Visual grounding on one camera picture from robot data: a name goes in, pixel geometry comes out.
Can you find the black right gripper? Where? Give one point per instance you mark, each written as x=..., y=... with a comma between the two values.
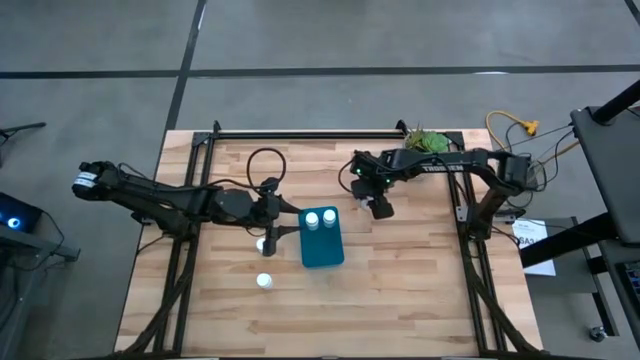
x=377, y=167

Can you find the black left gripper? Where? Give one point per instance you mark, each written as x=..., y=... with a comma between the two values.
x=270, y=210

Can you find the white pill bottle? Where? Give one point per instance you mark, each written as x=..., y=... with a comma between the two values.
x=263, y=280
x=259, y=244
x=329, y=216
x=312, y=219

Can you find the teal plastic basket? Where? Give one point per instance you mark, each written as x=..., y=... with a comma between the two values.
x=322, y=247

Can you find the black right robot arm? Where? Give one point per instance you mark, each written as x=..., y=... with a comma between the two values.
x=465, y=165

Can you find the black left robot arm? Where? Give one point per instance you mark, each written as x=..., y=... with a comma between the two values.
x=150, y=195

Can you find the green succulent plant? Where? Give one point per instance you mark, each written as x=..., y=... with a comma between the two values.
x=430, y=142

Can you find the white paper sheet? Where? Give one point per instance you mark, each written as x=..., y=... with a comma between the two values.
x=537, y=250

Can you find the black floor beam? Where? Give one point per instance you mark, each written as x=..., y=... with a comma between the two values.
x=565, y=242

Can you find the dark grey side table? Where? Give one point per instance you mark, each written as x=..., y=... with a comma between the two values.
x=610, y=170

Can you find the black computer with blue light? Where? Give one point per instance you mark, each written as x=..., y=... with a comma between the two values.
x=25, y=212

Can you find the grey caster wheel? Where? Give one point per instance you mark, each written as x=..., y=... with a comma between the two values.
x=598, y=334

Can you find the black stand pole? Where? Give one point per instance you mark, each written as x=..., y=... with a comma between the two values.
x=620, y=102

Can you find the black tripod stand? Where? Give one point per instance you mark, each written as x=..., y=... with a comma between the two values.
x=25, y=128

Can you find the grey desk frame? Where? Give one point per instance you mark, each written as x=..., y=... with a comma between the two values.
x=50, y=247

